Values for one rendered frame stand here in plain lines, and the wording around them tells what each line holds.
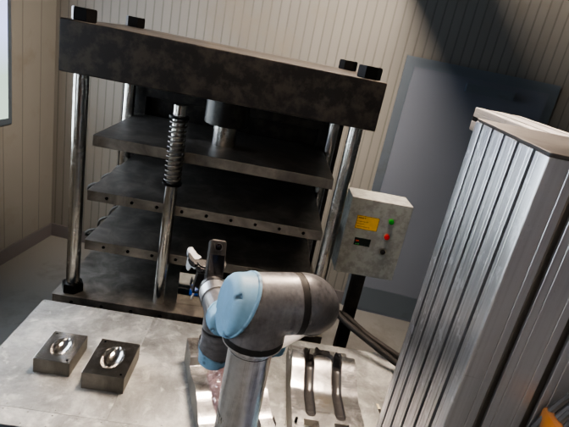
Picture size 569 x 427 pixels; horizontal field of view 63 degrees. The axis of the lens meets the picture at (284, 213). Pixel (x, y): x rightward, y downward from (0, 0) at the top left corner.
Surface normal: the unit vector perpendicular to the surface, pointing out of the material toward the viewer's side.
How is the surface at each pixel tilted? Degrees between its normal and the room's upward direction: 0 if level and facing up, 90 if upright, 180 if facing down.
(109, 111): 90
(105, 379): 90
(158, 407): 0
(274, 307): 65
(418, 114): 90
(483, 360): 90
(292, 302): 54
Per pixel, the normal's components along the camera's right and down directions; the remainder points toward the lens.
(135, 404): 0.19, -0.92
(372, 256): 0.00, 0.34
